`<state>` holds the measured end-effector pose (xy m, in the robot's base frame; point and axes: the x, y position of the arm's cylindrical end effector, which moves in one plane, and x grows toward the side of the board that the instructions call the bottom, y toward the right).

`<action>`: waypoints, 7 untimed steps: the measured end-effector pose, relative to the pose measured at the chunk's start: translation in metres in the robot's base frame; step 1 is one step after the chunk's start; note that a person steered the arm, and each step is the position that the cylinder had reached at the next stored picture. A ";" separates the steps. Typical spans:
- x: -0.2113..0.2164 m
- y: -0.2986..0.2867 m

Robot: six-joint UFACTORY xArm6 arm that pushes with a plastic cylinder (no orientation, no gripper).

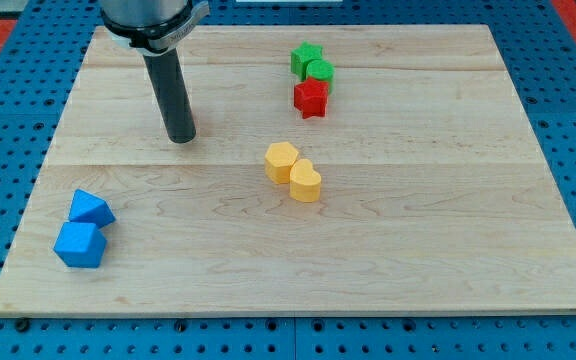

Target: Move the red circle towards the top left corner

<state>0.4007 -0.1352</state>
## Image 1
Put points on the yellow heart block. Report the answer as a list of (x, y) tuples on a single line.
[(305, 182)]

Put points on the yellow hexagon block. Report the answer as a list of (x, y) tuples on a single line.
[(278, 161)]

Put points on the wooden board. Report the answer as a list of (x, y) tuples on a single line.
[(436, 198)]

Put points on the red star block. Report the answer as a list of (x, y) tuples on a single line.
[(311, 97)]

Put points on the green cylinder block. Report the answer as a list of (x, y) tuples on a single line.
[(322, 70)]

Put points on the green star block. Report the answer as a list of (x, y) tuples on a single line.
[(302, 55)]

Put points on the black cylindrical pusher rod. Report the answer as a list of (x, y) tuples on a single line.
[(167, 80)]

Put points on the blue triangle block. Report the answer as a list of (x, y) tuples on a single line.
[(89, 208)]

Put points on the blue cube block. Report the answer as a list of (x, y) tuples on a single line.
[(80, 245)]

